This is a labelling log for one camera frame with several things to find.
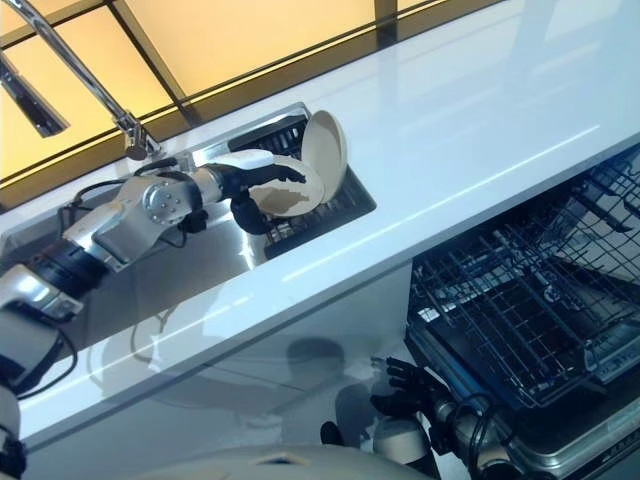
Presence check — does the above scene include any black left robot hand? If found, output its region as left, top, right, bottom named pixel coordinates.
left=214, top=148, right=309, bottom=236

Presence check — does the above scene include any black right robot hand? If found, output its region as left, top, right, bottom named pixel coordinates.
left=369, top=355, right=450, bottom=419

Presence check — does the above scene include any beige round plate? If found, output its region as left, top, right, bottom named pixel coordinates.
left=298, top=109, right=350, bottom=204
left=248, top=154, right=328, bottom=220

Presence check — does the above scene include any stainless dishwasher door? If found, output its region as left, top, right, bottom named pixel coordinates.
left=403, top=319, right=640, bottom=480

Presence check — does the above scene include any white robot body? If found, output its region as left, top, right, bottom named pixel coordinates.
left=189, top=415, right=437, bottom=480

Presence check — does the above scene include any stainless steel sink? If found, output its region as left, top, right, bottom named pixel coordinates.
left=0, top=101, right=379, bottom=351

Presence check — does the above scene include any black dish rack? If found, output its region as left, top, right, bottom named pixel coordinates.
left=227, top=112, right=377, bottom=261

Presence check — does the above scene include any chrome kitchen faucet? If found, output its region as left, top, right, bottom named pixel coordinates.
left=0, top=0, right=162, bottom=162

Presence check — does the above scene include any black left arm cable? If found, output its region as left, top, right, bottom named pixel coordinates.
left=57, top=155, right=211, bottom=250

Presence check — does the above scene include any wire dishwasher rack with tines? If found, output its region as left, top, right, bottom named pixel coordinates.
left=410, top=194, right=640, bottom=410

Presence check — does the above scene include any dark window frame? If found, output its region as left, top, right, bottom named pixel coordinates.
left=0, top=0, right=506, bottom=211

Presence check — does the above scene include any wire dishwasher basket rack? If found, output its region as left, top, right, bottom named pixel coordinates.
left=559, top=149, right=640, bottom=239

